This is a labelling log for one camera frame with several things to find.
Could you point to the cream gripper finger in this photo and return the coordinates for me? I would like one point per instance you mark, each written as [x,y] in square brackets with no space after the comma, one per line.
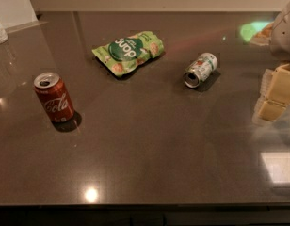
[266,111]
[275,85]

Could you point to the silver green 7up can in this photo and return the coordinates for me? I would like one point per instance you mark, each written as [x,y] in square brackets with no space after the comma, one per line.
[200,69]

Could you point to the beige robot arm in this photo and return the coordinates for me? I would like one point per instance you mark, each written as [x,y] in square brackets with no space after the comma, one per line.
[276,36]

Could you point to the red cola can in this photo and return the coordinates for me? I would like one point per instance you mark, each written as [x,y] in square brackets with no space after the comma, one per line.
[54,97]

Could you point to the green snack bag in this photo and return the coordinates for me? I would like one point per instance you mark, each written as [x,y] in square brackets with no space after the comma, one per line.
[124,55]

